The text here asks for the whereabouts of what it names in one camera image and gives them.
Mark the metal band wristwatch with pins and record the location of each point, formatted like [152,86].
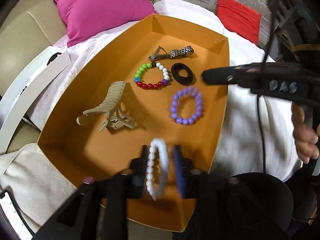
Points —
[180,51]

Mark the beige hair claw clip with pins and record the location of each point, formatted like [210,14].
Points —
[112,97]

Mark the beige sofa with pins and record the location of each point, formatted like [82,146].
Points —
[25,35]

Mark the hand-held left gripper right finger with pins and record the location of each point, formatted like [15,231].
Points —
[178,170]

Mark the white textured blanket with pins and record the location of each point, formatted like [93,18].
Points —
[250,130]

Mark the pink cushion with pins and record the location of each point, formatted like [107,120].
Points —
[100,5]

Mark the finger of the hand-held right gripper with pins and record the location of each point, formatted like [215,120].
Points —
[217,76]

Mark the white box lid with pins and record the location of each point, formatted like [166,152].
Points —
[15,105]

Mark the red cushion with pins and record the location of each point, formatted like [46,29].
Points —
[237,20]

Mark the black round object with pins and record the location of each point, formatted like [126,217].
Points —
[270,195]

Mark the white curved device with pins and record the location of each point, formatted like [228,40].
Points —
[10,212]

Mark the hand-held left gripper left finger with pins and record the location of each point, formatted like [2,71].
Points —
[143,160]

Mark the orange cardboard box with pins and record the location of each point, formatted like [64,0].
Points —
[87,135]

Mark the person's right hand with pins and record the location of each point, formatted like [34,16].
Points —
[305,140]

